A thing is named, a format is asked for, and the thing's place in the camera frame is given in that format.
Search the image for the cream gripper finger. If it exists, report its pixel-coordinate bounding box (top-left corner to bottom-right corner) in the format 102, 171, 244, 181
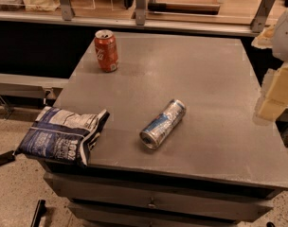
253, 62, 288, 126
251, 25, 275, 49

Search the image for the silver blue redbull can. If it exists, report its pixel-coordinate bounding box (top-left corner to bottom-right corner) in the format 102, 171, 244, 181
139, 99, 187, 149

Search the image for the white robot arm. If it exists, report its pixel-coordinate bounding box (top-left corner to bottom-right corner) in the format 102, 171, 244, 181
251, 9, 288, 126

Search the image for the red coca-cola can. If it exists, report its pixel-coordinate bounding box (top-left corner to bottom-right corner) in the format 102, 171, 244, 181
94, 29, 118, 72

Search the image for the grey drawer cabinet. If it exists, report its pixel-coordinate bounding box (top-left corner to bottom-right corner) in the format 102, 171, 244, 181
43, 161, 276, 227

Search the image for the blue white chip bag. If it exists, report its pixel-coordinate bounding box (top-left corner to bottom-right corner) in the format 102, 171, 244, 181
16, 106, 110, 166

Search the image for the grey metal bench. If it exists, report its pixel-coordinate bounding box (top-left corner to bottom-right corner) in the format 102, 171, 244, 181
0, 74, 68, 99

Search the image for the black bar on floor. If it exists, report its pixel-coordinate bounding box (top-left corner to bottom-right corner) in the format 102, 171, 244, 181
30, 200, 46, 227

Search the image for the small black floor object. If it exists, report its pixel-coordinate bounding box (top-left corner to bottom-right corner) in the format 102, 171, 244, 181
0, 150, 15, 166

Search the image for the grey metal shelf bracket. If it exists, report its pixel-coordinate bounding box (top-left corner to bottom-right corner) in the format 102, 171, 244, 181
135, 0, 146, 26
250, 0, 276, 33
59, 0, 75, 21

